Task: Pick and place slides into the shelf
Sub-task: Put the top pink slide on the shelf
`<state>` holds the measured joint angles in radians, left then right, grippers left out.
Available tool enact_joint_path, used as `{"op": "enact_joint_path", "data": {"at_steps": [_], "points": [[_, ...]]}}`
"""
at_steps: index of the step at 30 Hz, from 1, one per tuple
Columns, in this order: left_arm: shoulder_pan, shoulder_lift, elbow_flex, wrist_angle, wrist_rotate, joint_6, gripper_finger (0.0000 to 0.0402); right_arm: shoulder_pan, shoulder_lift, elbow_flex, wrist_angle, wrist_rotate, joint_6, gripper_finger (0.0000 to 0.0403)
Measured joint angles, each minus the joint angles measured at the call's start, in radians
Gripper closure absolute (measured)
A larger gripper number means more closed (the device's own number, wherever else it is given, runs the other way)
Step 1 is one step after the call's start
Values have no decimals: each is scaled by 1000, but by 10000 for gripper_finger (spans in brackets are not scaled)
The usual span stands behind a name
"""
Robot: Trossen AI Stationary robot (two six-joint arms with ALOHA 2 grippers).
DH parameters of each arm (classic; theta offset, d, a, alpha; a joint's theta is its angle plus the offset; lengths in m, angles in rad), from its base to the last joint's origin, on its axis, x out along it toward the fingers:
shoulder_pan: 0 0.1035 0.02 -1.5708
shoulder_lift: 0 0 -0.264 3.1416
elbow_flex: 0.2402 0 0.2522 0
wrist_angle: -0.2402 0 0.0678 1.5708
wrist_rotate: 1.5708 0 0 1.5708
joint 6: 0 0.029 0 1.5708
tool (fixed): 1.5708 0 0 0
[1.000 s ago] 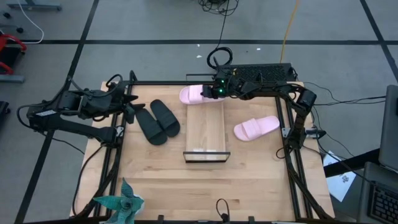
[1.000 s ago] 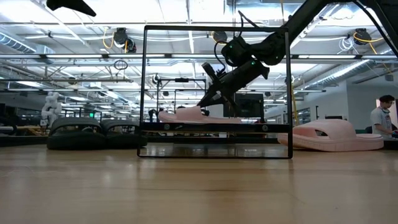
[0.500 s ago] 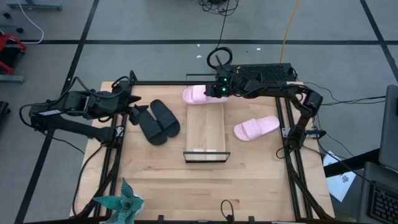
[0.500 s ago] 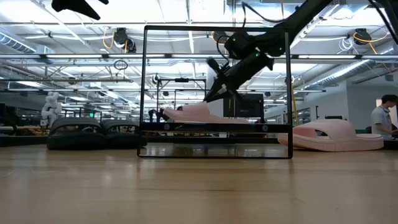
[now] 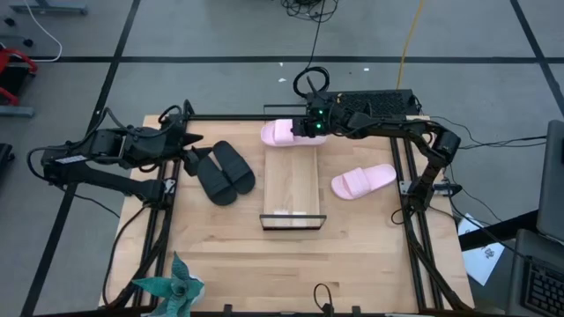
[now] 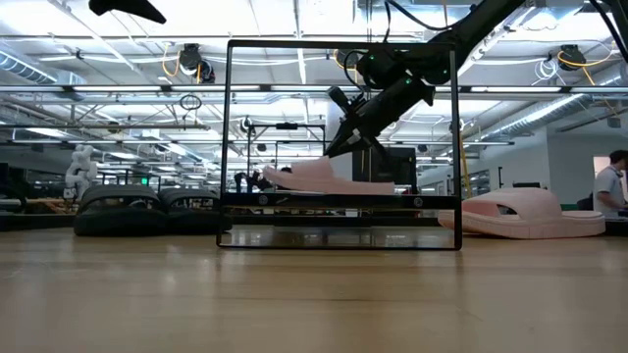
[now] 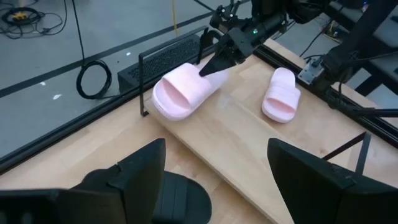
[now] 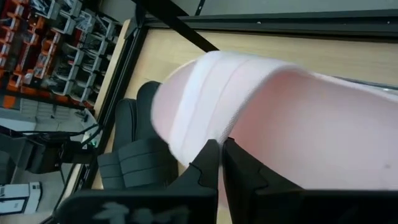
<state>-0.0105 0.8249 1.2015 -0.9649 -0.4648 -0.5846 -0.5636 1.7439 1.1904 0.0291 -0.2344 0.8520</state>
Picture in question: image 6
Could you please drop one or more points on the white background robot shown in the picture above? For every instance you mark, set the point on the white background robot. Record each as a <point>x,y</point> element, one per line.
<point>81,171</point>

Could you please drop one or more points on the pink slide sandal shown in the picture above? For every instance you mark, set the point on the pink slide sandal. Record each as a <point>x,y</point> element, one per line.
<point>530,216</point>
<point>324,181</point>

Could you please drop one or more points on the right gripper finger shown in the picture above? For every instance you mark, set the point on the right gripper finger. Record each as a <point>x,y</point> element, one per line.
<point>375,147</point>
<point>350,135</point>

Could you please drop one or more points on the black background monitor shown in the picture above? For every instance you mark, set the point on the black background monitor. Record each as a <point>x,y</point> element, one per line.
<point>526,185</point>

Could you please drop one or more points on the person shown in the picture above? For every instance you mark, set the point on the person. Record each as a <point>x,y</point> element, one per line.
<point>611,186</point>

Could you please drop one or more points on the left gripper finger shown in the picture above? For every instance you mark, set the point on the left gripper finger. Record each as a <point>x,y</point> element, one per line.
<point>130,7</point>

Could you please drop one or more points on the black aluminium rig frame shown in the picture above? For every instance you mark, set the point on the black aluminium rig frame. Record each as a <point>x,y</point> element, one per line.
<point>34,221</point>

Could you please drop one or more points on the silver ceiling air duct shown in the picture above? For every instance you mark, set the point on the silver ceiling air duct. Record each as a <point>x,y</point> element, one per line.
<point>539,115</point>
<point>29,68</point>

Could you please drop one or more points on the black background rig frame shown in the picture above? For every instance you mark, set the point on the black background rig frame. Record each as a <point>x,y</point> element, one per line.
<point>287,126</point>

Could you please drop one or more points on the black slide sandal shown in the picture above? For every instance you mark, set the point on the black slide sandal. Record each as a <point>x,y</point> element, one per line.
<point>118,216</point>
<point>193,213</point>

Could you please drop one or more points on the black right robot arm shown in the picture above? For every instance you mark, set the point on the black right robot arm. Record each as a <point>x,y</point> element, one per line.
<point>466,34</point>

